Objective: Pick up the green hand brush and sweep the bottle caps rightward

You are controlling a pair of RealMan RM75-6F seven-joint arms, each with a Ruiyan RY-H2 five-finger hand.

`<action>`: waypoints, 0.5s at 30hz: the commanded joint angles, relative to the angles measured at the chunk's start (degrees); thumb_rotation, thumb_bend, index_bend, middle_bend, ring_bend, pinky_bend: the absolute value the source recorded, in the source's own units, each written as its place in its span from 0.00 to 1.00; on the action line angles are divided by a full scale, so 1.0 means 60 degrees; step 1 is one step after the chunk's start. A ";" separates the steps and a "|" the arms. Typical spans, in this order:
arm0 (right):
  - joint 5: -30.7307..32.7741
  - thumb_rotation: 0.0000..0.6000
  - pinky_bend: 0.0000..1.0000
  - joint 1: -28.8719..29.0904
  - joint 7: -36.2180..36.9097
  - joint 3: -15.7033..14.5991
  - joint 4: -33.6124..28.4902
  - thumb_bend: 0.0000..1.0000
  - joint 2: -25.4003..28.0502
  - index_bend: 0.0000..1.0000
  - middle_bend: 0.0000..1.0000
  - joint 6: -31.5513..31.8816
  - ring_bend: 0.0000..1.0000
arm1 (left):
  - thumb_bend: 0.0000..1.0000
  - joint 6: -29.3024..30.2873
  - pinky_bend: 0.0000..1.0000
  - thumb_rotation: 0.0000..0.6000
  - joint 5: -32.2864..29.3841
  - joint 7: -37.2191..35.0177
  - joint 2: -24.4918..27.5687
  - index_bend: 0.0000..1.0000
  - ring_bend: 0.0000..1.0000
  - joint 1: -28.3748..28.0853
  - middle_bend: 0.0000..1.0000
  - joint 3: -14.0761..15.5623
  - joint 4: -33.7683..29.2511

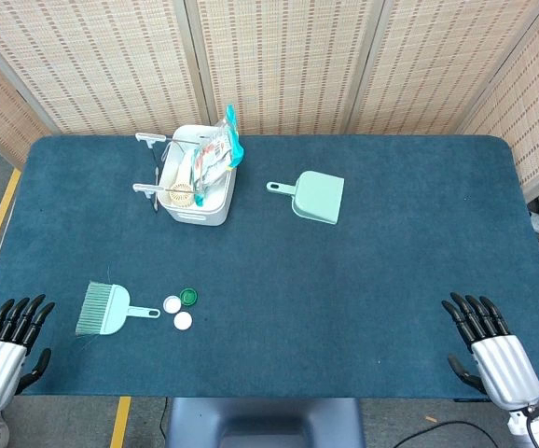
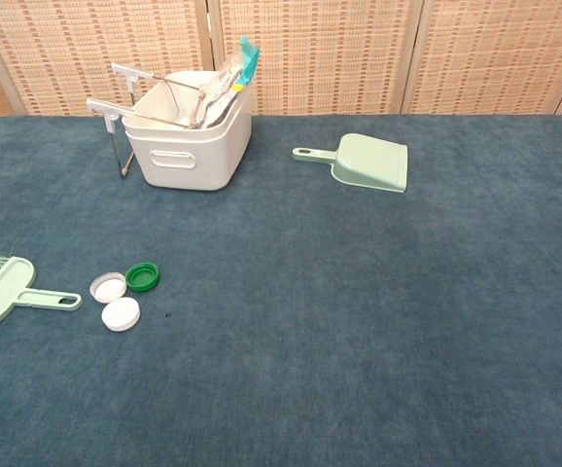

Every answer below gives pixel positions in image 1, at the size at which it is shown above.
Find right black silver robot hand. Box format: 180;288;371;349
440;291;539;412

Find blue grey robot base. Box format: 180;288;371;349
164;397;366;448

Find blue table carpet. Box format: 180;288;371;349
0;134;539;401

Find white plastic storage bin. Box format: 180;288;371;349
157;124;239;228

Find beige handheld fan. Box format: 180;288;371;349
168;151;196;209

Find mint green dustpan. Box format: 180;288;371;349
265;170;345;227

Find clear snack packet teal edge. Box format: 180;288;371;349
189;104;244;206

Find long black floor cable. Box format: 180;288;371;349
397;419;502;448

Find metal wire rack white handles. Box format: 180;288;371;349
131;132;205;214

